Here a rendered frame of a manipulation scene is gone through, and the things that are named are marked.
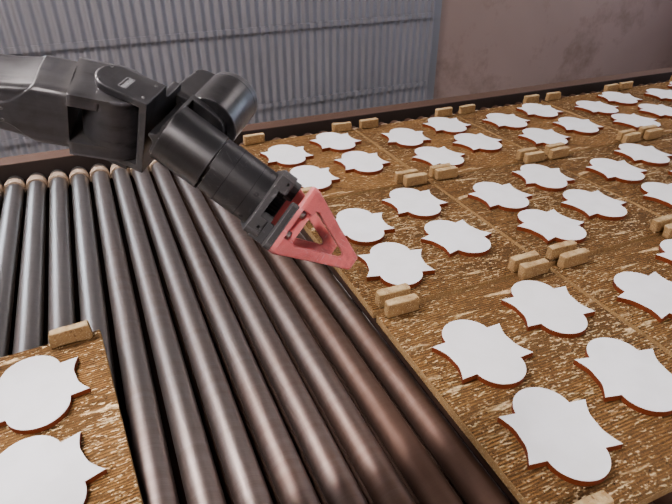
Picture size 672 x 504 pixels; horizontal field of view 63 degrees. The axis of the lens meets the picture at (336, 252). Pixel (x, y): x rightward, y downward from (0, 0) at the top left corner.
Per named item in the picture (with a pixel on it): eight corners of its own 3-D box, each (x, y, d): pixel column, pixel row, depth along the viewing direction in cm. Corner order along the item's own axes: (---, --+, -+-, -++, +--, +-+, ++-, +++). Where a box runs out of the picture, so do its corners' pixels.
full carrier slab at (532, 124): (543, 163, 146) (546, 147, 144) (453, 118, 178) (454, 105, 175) (636, 143, 159) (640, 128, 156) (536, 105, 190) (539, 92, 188)
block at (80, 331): (51, 350, 81) (46, 336, 79) (50, 343, 82) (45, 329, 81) (94, 338, 83) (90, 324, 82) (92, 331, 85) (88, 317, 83)
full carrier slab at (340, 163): (286, 211, 122) (285, 193, 120) (239, 149, 154) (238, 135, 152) (422, 185, 134) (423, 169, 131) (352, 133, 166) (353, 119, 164)
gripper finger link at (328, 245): (347, 223, 62) (279, 173, 60) (362, 229, 55) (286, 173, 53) (312, 272, 62) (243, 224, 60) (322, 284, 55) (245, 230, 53)
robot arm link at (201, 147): (132, 159, 50) (152, 119, 46) (169, 122, 55) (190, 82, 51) (196, 204, 52) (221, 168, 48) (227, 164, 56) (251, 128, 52)
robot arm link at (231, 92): (88, 154, 53) (86, 77, 46) (149, 98, 61) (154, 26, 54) (202, 205, 53) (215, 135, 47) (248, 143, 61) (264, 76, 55)
